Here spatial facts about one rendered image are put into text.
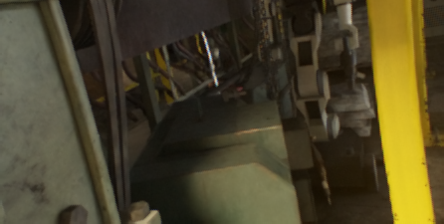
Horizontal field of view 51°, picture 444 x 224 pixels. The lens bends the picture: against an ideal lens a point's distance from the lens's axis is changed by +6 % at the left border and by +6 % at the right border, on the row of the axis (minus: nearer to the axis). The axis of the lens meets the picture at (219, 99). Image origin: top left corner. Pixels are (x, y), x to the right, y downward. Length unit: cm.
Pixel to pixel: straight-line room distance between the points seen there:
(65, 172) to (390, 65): 95
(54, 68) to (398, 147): 103
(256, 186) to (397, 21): 63
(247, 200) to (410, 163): 62
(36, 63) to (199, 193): 47
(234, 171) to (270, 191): 9
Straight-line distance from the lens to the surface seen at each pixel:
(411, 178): 148
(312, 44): 252
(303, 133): 136
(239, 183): 98
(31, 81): 69
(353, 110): 342
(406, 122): 141
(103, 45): 79
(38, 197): 69
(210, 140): 108
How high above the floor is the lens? 121
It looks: 14 degrees down
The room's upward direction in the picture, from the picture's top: 11 degrees counter-clockwise
